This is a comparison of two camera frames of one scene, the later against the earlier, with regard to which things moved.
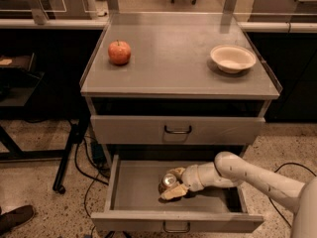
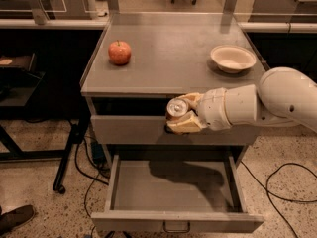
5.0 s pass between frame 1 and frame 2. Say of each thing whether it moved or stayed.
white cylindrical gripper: moved
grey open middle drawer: stayed
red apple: stayed
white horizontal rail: stayed
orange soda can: moved
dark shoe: stayed
